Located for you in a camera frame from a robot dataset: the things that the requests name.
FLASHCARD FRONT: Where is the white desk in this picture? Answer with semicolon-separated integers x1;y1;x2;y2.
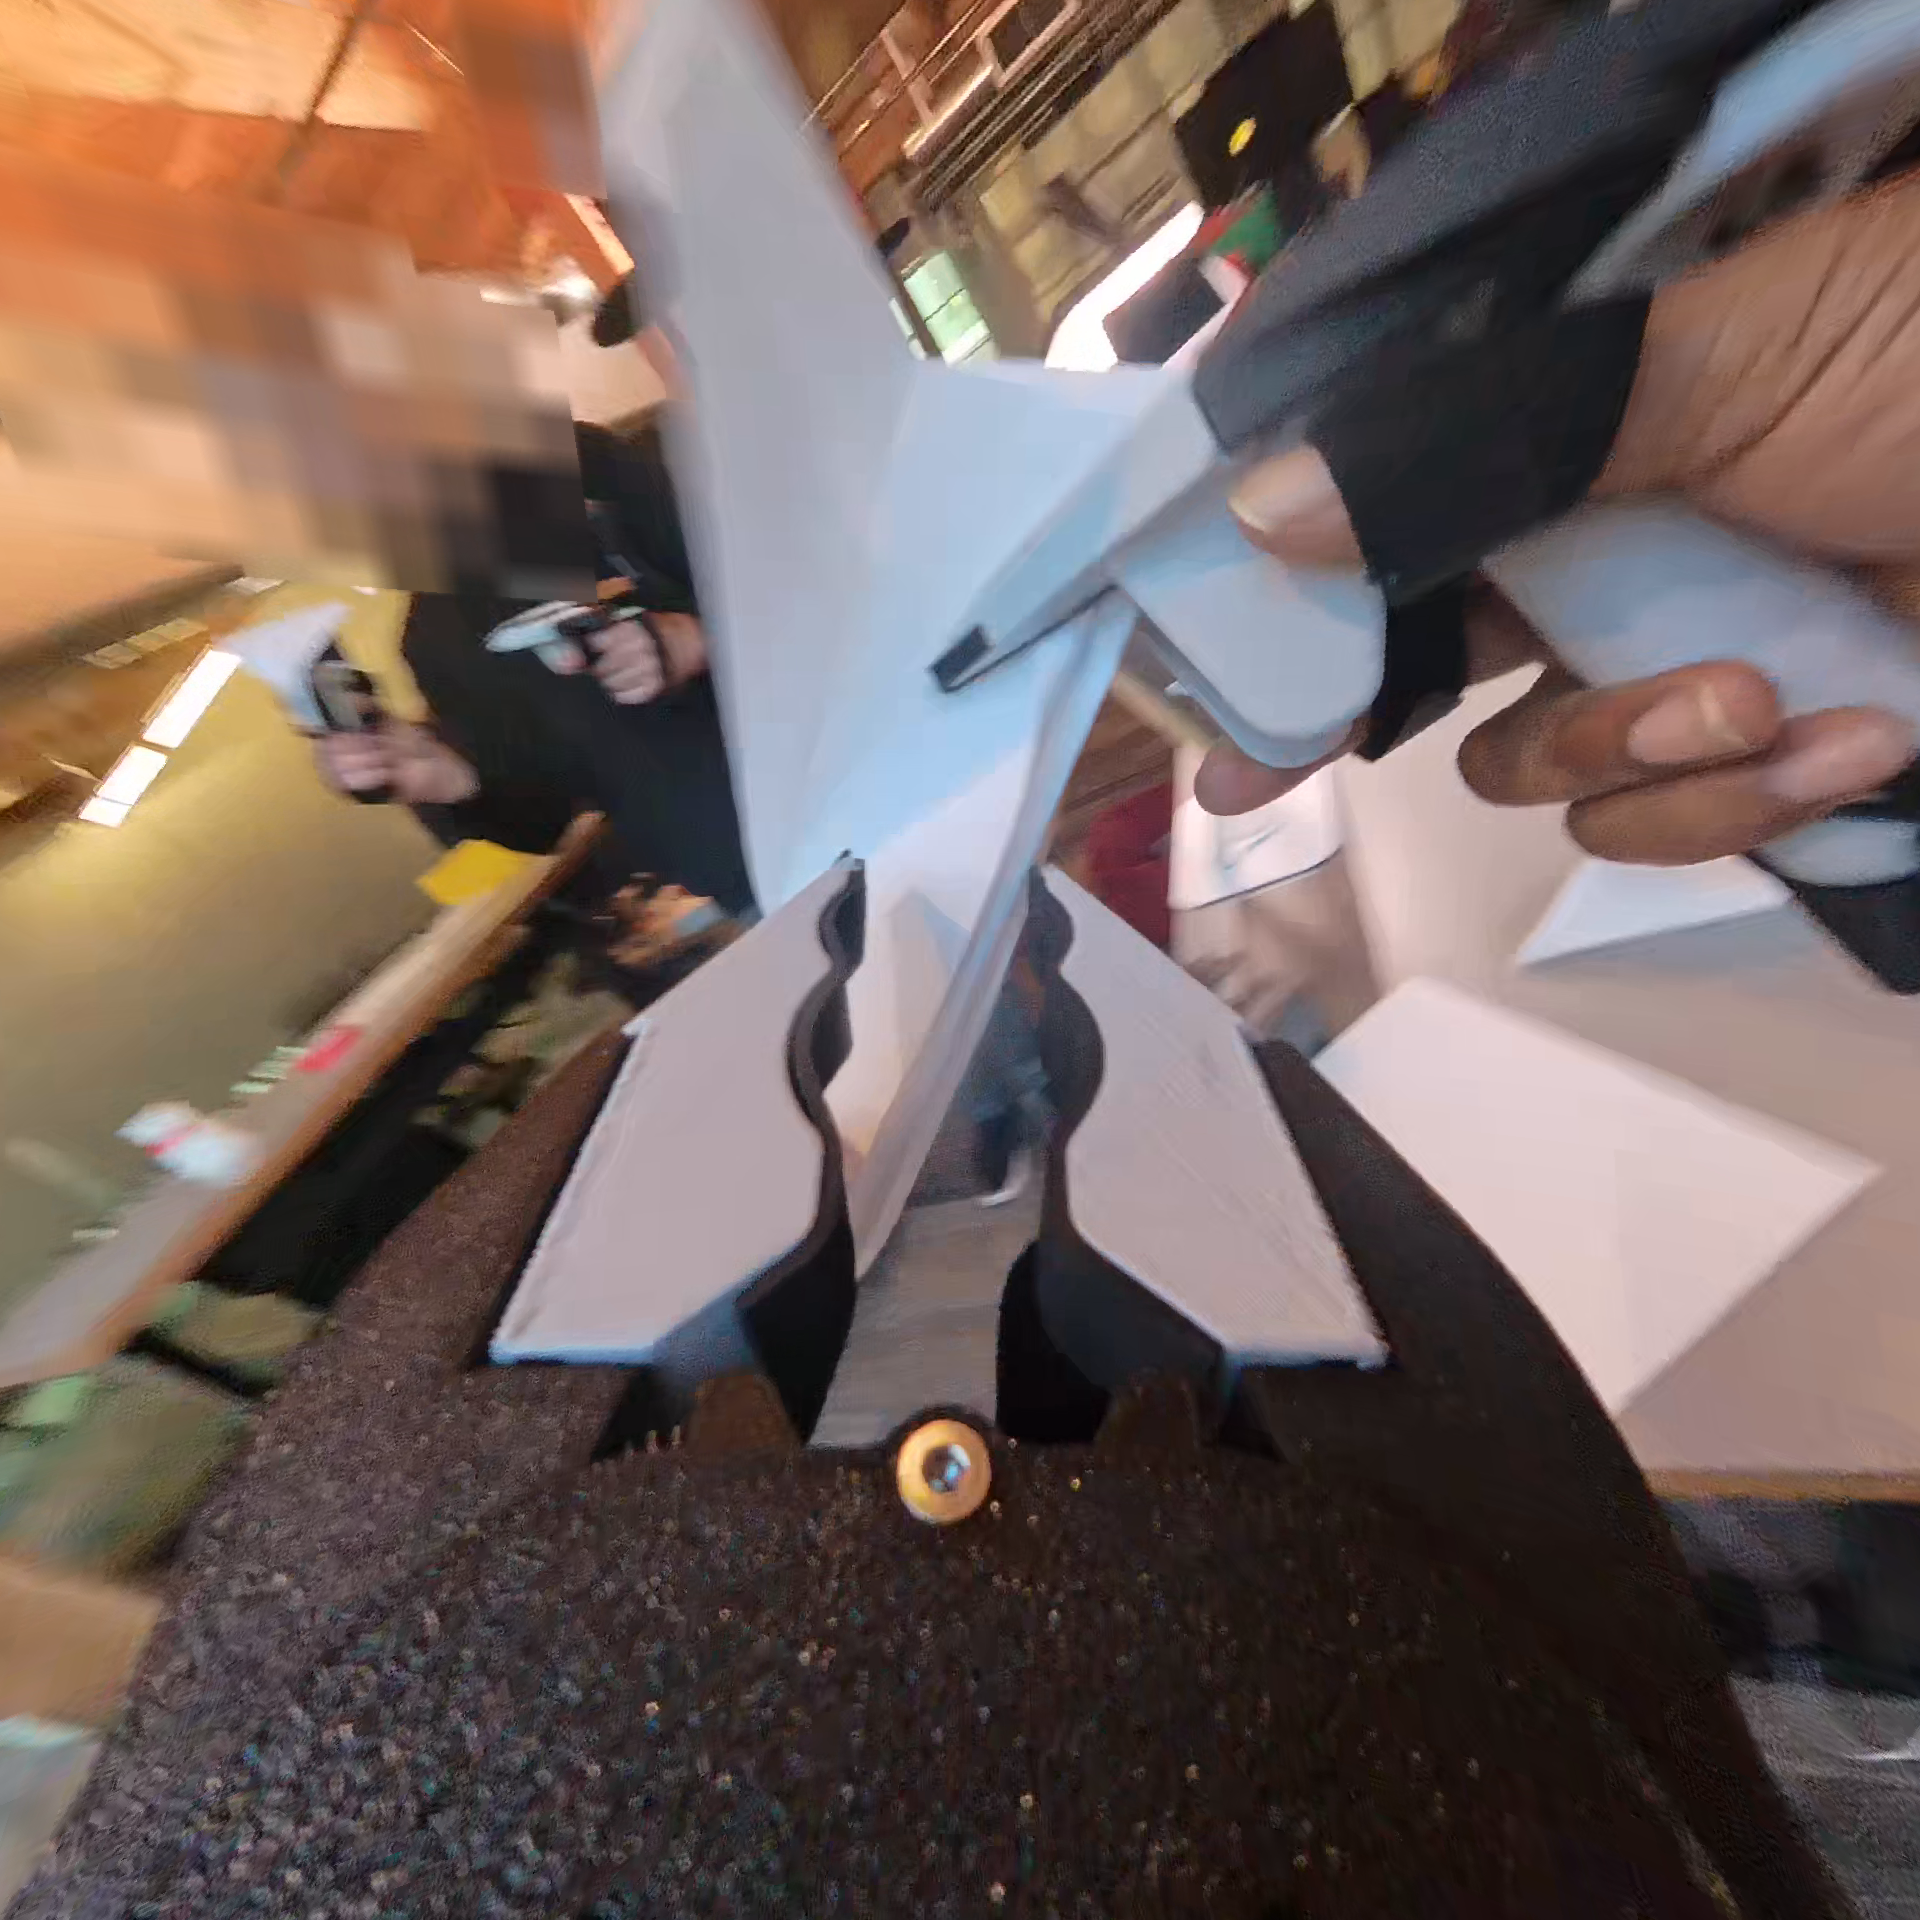
1161;707;1920;1507

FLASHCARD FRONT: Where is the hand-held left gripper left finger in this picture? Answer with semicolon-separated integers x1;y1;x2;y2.
489;855;872;1433

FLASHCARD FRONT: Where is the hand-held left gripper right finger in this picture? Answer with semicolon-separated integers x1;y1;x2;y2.
994;868;1392;1445

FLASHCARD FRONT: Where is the yellow paper note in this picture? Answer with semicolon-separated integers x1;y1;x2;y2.
420;838;552;907

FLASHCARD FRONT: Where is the person's right hand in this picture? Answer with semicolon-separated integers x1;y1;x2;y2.
1462;167;1920;868

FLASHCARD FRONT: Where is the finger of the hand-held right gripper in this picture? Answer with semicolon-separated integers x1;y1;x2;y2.
931;454;1392;771

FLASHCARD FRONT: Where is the white paper airplane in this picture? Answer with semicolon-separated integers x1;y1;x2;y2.
592;0;1205;1252

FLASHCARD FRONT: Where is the long wooden table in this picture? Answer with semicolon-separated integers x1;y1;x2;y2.
0;810;611;1387

